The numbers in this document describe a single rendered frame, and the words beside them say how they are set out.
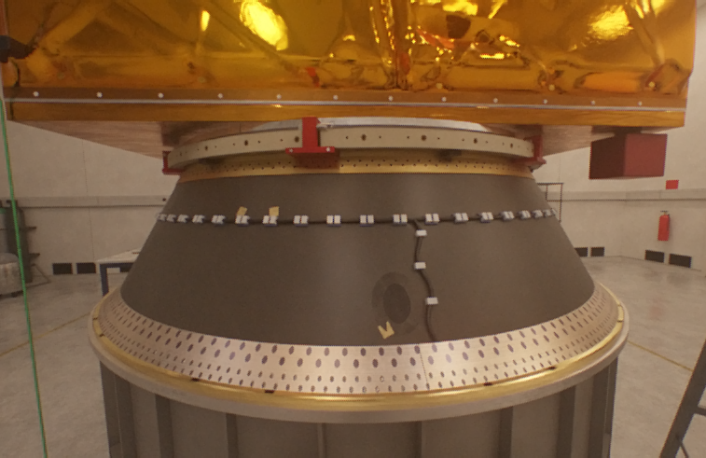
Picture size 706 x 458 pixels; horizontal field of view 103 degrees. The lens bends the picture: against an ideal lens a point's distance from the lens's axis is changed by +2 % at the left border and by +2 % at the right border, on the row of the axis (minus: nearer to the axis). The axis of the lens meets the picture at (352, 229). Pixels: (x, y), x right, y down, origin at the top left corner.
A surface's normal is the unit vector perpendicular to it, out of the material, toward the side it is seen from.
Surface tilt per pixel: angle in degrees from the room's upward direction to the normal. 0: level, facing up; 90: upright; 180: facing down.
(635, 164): 90
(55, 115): 90
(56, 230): 90
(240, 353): 43
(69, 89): 91
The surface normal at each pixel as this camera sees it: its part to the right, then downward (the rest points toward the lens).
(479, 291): 0.24, -0.39
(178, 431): -0.40, 0.09
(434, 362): 0.09, -0.66
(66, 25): 0.15, 0.26
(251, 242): -0.25, -0.38
